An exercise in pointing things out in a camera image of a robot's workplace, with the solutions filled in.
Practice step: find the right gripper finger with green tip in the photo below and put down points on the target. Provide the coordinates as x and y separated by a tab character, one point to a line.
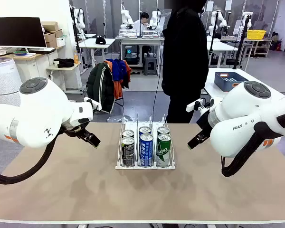
195	146
196	140

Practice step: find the left gripper finger with green tip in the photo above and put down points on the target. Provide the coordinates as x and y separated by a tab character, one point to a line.
93	138
91	143

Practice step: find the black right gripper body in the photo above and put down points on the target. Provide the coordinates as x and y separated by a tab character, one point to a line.
205	126

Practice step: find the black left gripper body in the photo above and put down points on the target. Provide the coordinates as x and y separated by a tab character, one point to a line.
73	130

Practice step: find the blue plastic basket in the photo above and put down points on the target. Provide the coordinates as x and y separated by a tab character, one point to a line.
224	84

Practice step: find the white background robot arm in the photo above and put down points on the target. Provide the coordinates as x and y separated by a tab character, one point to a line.
154	20
247	17
126	17
80	21
215	16

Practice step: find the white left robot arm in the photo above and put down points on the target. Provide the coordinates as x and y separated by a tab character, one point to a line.
38	111

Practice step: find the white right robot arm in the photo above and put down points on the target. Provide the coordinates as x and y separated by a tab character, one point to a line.
237	114

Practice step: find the black beverage can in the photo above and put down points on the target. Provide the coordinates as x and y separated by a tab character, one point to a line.
127	133
128	152

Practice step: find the green Chilsung cider can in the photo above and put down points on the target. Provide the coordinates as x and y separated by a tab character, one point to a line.
163	130
164	150

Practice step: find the white rounded table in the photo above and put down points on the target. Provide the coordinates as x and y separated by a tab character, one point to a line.
211	78

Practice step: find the blue Pocari Sweat can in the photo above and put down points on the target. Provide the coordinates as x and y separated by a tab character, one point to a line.
146	149
145	130

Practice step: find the dark green striped jacket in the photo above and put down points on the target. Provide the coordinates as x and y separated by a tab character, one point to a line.
99	88

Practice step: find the small wooden-top side table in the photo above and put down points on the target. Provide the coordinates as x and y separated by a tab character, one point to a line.
66	67

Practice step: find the black cloth bundle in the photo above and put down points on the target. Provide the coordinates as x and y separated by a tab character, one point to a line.
64	63

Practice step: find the person in black jacket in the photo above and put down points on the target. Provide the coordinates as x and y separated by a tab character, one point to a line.
183	59

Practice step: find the blue and orange clothes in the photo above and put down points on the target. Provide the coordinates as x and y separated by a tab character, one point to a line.
118	71

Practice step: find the orange drink bottle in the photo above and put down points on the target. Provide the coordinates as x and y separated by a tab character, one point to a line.
76	58

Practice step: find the white desk cabinet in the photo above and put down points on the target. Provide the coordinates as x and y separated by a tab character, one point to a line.
33	66

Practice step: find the grey plastic stool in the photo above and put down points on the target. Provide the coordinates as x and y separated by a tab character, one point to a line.
150	66

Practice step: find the black tripod pole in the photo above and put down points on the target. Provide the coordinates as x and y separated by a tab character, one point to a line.
240	52

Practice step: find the dark keyboard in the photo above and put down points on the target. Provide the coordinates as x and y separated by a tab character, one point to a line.
41	50

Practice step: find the white background work table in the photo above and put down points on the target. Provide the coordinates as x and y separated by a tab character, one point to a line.
95	46

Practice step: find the white cylindrical air purifier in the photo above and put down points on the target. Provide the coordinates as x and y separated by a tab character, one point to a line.
2	78

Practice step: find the brown cardboard box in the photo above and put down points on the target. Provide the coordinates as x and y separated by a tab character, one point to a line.
50	26
51	39

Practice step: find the wooden low shelf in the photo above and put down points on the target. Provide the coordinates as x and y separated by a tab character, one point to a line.
259	46

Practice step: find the yellow plastic crate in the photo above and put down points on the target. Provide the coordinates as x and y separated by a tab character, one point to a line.
256	34

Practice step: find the red fire extinguisher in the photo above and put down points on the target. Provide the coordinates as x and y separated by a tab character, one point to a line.
278	46

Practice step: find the black computer monitor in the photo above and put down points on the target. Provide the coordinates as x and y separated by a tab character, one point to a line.
19	32

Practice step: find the seated person in white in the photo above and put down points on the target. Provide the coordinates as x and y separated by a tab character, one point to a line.
140	23

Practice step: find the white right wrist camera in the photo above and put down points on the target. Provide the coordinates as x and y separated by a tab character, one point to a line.
194	105

